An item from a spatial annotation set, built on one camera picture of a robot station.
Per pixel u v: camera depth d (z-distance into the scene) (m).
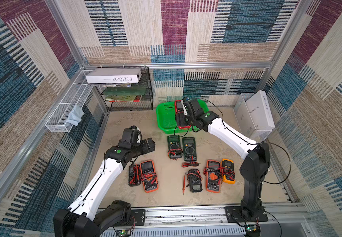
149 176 0.83
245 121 0.93
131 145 0.59
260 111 0.92
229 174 0.82
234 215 0.73
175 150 0.94
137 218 0.73
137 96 1.03
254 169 0.48
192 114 0.64
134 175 0.83
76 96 1.02
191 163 0.89
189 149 0.95
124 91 0.97
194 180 0.81
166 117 1.09
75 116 0.68
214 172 0.83
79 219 0.38
